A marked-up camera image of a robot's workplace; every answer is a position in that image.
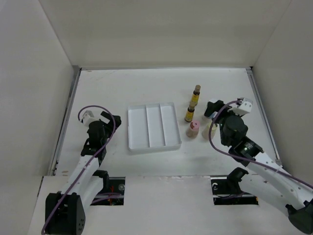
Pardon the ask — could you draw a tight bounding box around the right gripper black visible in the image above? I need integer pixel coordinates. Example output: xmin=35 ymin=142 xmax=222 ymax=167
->
xmin=204 ymin=100 xmax=244 ymax=146

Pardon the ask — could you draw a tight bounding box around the amber bottle gold cap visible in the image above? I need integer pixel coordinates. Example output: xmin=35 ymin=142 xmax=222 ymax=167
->
xmin=184 ymin=102 xmax=196 ymax=122
xmin=191 ymin=85 xmax=201 ymax=106

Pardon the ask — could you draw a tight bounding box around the silver-lid jar blue label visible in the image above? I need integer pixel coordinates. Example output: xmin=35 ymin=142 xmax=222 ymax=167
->
xmin=202 ymin=112 xmax=217 ymax=121

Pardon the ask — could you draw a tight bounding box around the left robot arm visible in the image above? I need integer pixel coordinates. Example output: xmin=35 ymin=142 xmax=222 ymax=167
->
xmin=41 ymin=110 xmax=123 ymax=235

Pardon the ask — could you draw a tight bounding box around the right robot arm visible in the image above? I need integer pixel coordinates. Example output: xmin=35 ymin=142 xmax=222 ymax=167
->
xmin=204 ymin=98 xmax=313 ymax=235

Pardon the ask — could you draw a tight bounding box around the yellow-lid spice shaker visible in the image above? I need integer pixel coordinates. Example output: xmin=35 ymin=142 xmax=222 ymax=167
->
xmin=202 ymin=122 xmax=218 ymax=141

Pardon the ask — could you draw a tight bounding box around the pink-lid spice shaker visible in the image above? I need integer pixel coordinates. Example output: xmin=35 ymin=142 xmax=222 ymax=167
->
xmin=186 ymin=120 xmax=200 ymax=139

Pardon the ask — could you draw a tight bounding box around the white three-compartment tray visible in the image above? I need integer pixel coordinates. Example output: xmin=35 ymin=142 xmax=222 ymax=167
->
xmin=128 ymin=102 xmax=181 ymax=154

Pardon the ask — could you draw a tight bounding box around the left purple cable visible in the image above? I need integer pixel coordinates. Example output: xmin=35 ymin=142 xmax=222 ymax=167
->
xmin=41 ymin=105 xmax=122 ymax=233

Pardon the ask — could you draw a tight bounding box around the purple cable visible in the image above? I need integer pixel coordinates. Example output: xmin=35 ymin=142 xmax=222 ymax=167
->
xmin=208 ymin=99 xmax=313 ymax=190
xmin=41 ymin=105 xmax=122 ymax=233

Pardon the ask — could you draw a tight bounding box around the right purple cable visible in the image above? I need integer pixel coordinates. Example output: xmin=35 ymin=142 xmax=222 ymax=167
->
xmin=208 ymin=99 xmax=313 ymax=190

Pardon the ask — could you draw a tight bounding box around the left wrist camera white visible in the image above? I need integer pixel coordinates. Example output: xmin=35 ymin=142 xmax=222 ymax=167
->
xmin=81 ymin=110 xmax=96 ymax=127

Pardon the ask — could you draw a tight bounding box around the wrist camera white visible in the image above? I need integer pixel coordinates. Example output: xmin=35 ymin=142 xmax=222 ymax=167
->
xmin=230 ymin=97 xmax=253 ymax=117
xmin=81 ymin=110 xmax=96 ymax=127

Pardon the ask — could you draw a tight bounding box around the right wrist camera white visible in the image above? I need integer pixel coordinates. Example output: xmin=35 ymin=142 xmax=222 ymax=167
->
xmin=230 ymin=97 xmax=253 ymax=117

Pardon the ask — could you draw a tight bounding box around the right aluminium rail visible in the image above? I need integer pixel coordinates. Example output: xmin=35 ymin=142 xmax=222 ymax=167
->
xmin=246 ymin=67 xmax=283 ymax=166

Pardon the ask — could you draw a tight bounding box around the aluminium rail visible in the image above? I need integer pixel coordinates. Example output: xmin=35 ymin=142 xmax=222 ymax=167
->
xmin=246 ymin=67 xmax=283 ymax=166
xmin=47 ymin=65 xmax=82 ymax=176

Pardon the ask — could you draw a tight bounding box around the left aluminium rail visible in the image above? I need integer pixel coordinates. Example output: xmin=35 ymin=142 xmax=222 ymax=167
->
xmin=47 ymin=65 xmax=82 ymax=176

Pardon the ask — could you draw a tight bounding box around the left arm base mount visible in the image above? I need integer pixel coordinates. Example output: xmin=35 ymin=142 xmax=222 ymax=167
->
xmin=91 ymin=177 xmax=126 ymax=206

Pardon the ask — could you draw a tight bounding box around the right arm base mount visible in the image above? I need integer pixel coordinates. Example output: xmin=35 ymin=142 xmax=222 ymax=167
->
xmin=211 ymin=176 xmax=259 ymax=206

